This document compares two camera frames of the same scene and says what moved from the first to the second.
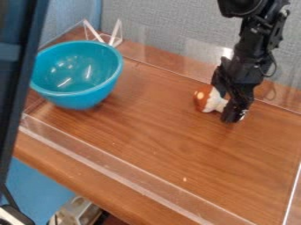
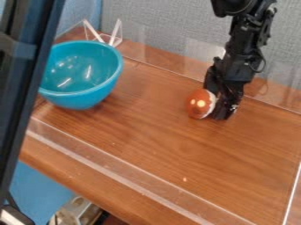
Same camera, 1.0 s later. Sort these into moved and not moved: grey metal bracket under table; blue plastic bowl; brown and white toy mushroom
Moved: brown and white toy mushroom
Not moved: blue plastic bowl; grey metal bracket under table
